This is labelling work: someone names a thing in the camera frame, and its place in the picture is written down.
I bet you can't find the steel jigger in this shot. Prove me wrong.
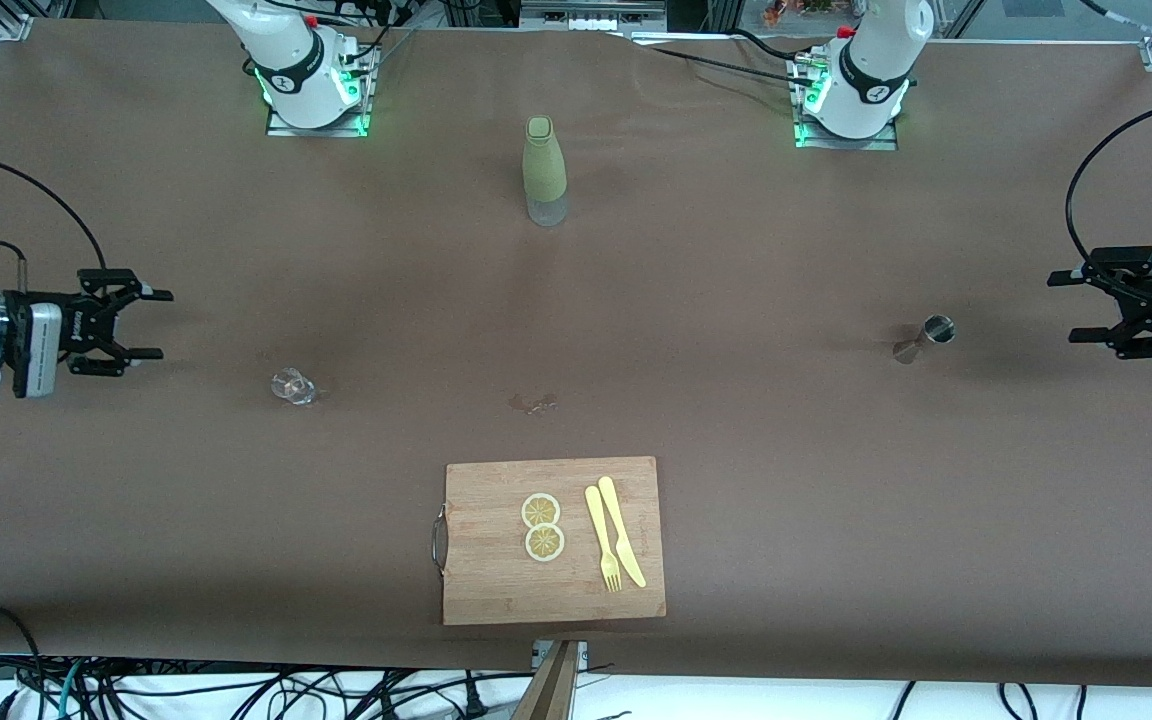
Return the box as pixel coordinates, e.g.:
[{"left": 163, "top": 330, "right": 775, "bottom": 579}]
[{"left": 892, "top": 314, "right": 957, "bottom": 365}]

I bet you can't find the green sleeved glass bottle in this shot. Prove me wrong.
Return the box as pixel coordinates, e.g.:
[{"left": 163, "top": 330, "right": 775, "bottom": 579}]
[{"left": 522, "top": 116, "right": 569, "bottom": 228}]

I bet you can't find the wooden cutting board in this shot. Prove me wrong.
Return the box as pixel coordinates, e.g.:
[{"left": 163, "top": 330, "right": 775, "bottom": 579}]
[{"left": 431, "top": 456, "right": 667, "bottom": 627}]

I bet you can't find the yellow plastic fork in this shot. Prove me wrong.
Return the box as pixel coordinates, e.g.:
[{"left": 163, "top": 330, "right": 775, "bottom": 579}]
[{"left": 584, "top": 485, "right": 624, "bottom": 593}]

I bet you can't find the yellow plastic knife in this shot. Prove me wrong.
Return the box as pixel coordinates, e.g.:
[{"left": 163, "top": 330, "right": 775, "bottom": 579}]
[{"left": 597, "top": 476, "right": 648, "bottom": 589}]

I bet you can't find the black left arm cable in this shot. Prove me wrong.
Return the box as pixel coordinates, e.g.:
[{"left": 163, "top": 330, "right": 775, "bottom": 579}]
[{"left": 1065, "top": 98, "right": 1152, "bottom": 301}]

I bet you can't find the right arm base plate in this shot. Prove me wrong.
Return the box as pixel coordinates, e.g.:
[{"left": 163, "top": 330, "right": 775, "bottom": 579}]
[{"left": 266, "top": 40, "right": 375, "bottom": 138}]

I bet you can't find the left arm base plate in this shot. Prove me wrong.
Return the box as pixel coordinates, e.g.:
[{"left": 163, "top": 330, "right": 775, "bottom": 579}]
[{"left": 793, "top": 55, "right": 899, "bottom": 151}]

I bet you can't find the green floor cable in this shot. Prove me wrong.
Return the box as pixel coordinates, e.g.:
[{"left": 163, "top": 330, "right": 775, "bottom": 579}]
[{"left": 56, "top": 665, "right": 87, "bottom": 720}]

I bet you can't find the black base power cable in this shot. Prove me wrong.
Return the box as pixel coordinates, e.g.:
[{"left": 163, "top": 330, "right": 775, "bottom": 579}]
[{"left": 626, "top": 28, "right": 822, "bottom": 101}]

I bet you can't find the wooden post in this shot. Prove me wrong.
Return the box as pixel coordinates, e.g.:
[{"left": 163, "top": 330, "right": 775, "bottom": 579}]
[{"left": 513, "top": 640, "right": 582, "bottom": 720}]

